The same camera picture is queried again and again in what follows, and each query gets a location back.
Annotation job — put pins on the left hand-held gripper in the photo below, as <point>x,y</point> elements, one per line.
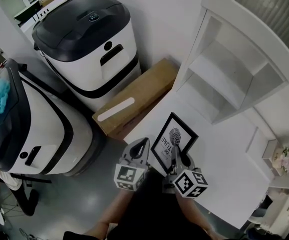
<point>129,176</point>

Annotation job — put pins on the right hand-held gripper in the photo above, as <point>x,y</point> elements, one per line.
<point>190,184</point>

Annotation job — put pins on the black framed leaf print picture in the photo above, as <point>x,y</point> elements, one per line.
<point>171,134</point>

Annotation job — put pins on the person's right forearm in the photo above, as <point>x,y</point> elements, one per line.
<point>191,214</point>

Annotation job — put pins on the person's left forearm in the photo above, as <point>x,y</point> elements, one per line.
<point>114,209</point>

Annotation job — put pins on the white desk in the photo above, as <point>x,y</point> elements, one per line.
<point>222,164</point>

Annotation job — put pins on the person's black shirt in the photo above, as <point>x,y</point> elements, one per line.
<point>151,209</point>

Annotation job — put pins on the long cardboard box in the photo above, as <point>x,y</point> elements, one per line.
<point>139,94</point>

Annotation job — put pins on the white robot with dark lid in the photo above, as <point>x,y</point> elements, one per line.
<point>54,134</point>
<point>89,66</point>

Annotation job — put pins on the grey rectangular box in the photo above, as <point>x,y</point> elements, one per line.
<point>269,154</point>

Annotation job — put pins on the white shelf hutch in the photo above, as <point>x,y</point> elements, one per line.
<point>222,66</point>

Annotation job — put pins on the pink flowers in pot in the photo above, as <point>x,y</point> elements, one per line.
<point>288,161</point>

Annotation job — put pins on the black metal stool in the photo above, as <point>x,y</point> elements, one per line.
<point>31,179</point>

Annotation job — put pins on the blue fluffy cloth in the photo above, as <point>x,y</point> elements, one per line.
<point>2,95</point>

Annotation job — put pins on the dark green table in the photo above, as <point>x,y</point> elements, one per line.
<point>27,11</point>

